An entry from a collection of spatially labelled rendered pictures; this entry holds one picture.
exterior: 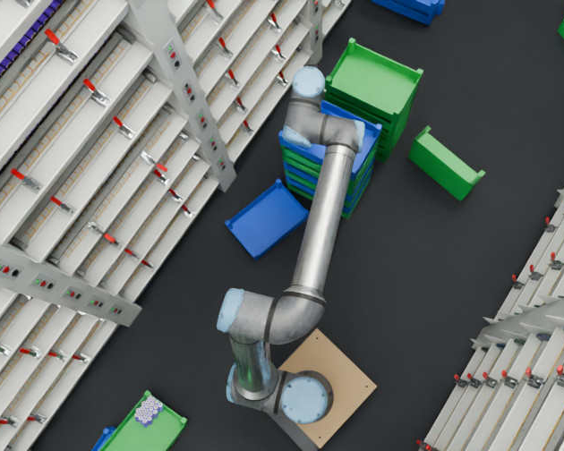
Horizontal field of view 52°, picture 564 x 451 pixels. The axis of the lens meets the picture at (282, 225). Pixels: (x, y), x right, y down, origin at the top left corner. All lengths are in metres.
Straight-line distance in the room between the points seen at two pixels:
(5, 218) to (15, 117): 0.28
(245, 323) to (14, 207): 0.62
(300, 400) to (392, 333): 0.59
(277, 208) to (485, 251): 0.89
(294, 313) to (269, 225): 1.08
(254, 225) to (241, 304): 1.06
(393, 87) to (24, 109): 1.40
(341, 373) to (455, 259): 0.69
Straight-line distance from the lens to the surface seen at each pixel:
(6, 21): 1.22
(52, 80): 1.37
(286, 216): 2.50
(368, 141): 2.10
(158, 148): 1.89
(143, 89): 1.74
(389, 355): 2.42
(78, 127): 1.53
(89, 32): 1.40
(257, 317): 1.47
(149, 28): 1.52
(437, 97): 2.76
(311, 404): 2.01
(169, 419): 2.47
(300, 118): 1.67
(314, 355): 2.27
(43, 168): 1.52
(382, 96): 2.27
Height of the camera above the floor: 2.40
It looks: 74 degrees down
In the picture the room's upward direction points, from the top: 14 degrees counter-clockwise
